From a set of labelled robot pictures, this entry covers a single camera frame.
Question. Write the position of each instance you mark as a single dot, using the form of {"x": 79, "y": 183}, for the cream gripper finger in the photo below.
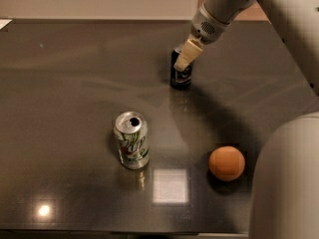
{"x": 190, "y": 50}

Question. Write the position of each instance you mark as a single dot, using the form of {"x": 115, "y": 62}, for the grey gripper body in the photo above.
{"x": 206, "y": 28}

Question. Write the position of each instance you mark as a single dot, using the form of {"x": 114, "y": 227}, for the blue pepsi can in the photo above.
{"x": 179, "y": 80}

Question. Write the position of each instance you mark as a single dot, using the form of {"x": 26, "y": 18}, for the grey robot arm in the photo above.
{"x": 285, "y": 187}

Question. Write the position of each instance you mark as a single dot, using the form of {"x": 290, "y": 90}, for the silver green 7up can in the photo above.
{"x": 132, "y": 135}

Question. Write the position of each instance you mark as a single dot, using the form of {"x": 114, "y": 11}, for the orange fruit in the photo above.
{"x": 226, "y": 163}

